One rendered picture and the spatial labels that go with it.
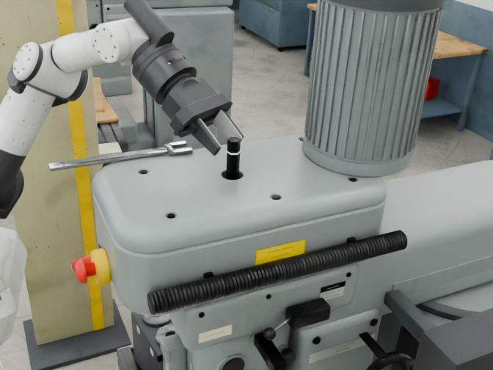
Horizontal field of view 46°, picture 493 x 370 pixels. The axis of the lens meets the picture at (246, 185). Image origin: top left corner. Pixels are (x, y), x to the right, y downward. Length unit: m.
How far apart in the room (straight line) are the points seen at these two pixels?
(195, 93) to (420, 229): 0.50
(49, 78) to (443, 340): 0.85
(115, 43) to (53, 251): 2.14
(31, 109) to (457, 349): 0.90
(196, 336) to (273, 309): 0.14
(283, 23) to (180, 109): 7.41
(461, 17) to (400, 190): 5.31
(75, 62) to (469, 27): 5.54
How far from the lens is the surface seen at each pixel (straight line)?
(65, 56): 1.16
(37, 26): 2.58
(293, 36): 8.44
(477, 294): 1.35
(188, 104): 0.94
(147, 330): 1.72
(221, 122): 0.98
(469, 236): 1.24
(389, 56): 0.92
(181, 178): 0.95
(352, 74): 0.93
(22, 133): 1.26
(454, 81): 6.59
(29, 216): 2.92
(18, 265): 1.32
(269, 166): 1.00
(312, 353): 1.14
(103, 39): 1.01
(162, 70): 0.96
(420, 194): 1.25
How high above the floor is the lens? 2.35
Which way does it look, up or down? 29 degrees down
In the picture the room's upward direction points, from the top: 3 degrees clockwise
